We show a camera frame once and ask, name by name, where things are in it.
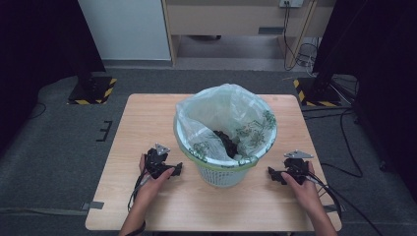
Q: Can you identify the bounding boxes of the bundle of pale cables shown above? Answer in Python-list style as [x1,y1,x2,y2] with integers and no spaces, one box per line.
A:
[296,37,321,79]

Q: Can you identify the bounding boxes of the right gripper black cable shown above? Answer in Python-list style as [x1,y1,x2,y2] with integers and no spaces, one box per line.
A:
[306,173,385,236]

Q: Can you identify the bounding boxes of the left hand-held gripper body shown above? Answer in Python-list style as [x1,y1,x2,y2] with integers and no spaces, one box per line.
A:
[144,143,175,180]

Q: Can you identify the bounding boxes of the light wooden desk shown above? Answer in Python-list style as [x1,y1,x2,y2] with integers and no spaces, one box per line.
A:
[161,0,337,69]

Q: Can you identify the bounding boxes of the dark waste inside bag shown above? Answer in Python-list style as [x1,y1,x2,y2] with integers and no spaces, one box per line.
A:
[212,130,239,159]

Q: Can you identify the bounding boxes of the light blue mesh trash can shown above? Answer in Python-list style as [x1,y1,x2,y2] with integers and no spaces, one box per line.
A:
[172,107,278,189]

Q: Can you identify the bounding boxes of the black hanging power cable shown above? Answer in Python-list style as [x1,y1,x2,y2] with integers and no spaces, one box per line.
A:
[282,1,317,72]

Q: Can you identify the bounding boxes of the black metal stand post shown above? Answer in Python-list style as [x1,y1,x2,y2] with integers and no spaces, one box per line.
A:
[311,0,372,94]

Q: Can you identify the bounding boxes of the person's right hand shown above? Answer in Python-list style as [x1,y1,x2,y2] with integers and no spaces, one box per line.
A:
[280,160,325,208]

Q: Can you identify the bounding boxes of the long black floor cable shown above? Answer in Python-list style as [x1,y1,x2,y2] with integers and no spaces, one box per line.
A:
[301,106,365,179]

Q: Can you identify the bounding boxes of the clear green-printed plastic bag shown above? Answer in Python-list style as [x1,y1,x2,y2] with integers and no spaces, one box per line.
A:
[175,83,278,165]

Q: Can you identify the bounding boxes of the black stand base striped edge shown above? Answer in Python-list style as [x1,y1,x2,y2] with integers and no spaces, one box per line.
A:
[67,76,118,106]
[293,77,344,108]

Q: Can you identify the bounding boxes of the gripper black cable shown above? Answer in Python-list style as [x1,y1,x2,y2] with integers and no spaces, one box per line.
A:
[126,163,152,236]
[306,173,385,236]

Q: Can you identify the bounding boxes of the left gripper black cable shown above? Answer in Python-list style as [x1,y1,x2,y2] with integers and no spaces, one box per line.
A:
[126,163,152,236]

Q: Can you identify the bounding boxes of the person's left hand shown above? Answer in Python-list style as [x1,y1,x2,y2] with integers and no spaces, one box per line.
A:
[137,153,176,201]

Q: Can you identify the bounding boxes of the white wall socket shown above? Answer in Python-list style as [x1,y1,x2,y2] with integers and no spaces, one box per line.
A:
[278,0,305,8]

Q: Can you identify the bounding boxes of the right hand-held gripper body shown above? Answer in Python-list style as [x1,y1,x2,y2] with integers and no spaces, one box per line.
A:
[283,149,314,185]

